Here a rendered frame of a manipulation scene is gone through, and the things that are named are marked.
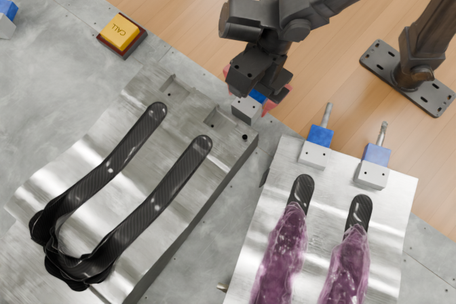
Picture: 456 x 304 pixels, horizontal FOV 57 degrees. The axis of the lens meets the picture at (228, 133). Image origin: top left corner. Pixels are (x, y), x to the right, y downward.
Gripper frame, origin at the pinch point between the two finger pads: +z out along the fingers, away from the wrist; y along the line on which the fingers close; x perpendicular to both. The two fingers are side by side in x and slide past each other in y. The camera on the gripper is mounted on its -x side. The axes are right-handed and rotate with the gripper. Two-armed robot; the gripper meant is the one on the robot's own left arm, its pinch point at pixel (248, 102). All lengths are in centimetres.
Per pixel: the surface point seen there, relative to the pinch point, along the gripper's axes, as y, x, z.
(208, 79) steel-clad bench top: -11.0, 3.1, 3.8
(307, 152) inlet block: 15.0, -3.9, -1.4
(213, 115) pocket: -3.5, -6.6, 2.0
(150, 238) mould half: 2.3, -30.2, 10.1
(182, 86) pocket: -12.2, -5.5, 1.4
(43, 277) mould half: -9.6, -42.5, 22.6
